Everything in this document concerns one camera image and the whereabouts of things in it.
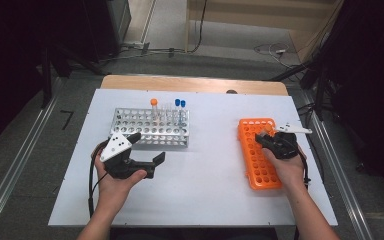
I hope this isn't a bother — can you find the dark curtain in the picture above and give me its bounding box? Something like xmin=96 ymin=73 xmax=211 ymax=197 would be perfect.
xmin=0 ymin=0 xmax=108 ymax=154
xmin=313 ymin=0 xmax=384 ymax=201

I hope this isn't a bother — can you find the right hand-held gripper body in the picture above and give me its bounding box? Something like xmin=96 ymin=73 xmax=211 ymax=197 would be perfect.
xmin=262 ymin=123 xmax=313 ymax=160

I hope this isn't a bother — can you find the blue capped test tube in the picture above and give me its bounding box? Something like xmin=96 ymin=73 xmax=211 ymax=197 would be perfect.
xmin=174 ymin=98 xmax=182 ymax=128
xmin=180 ymin=99 xmax=187 ymax=128

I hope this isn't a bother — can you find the silver metal test tube rack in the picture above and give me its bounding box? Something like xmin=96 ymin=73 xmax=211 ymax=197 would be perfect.
xmin=109 ymin=107 xmax=191 ymax=148

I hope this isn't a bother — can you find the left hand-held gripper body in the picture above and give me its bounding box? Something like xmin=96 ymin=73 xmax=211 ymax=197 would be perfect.
xmin=99 ymin=132 xmax=157 ymax=180

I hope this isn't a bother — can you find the grey power strip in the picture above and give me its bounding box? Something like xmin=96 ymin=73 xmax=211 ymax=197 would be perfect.
xmin=124 ymin=40 xmax=152 ymax=52

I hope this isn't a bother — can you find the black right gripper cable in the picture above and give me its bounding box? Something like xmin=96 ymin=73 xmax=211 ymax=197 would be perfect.
xmin=295 ymin=144 xmax=312 ymax=191

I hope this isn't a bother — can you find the person's right hand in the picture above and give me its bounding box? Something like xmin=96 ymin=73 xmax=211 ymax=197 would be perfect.
xmin=262 ymin=146 xmax=308 ymax=194

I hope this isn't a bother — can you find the grey floor cable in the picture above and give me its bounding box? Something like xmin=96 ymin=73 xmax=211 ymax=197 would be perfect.
xmin=99 ymin=47 xmax=187 ymax=65

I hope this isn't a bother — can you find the white cable with plug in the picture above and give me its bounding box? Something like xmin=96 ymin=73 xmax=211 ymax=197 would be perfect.
xmin=253 ymin=42 xmax=301 ymax=69

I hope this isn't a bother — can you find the black metal stand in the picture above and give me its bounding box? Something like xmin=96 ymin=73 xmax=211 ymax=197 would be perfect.
xmin=269 ymin=59 xmax=329 ymax=121

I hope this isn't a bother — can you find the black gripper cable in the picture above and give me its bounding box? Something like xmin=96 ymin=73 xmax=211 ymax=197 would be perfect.
xmin=88 ymin=139 xmax=111 ymax=219
xmin=295 ymin=144 xmax=312 ymax=191

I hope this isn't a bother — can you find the aluminium floor rail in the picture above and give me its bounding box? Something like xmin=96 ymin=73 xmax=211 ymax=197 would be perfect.
xmin=0 ymin=78 xmax=64 ymax=240
xmin=299 ymin=89 xmax=376 ymax=240

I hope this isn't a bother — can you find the black hanging cable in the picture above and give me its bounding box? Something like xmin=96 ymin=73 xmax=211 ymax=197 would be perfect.
xmin=191 ymin=0 xmax=208 ymax=54

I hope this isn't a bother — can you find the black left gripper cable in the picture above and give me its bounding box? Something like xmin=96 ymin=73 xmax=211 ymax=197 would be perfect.
xmin=88 ymin=139 xmax=111 ymax=219

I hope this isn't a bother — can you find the beige wooden cabinet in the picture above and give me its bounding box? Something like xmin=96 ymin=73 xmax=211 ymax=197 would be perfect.
xmin=185 ymin=0 xmax=344 ymax=64

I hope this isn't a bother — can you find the wooden table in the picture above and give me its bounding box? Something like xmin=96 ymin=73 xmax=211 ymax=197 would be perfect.
xmin=99 ymin=74 xmax=289 ymax=97

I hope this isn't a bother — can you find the white table board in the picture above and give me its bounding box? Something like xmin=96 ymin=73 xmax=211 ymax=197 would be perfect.
xmin=48 ymin=88 xmax=338 ymax=228

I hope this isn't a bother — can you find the orange plastic test tube rack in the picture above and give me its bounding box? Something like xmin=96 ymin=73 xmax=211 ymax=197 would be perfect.
xmin=237 ymin=117 xmax=284 ymax=191

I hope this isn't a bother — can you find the black cabinet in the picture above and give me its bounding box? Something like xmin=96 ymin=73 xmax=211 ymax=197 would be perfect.
xmin=106 ymin=0 xmax=133 ymax=46

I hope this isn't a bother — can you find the person's left hand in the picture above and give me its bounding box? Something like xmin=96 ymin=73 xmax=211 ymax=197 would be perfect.
xmin=94 ymin=149 xmax=148 ymax=214

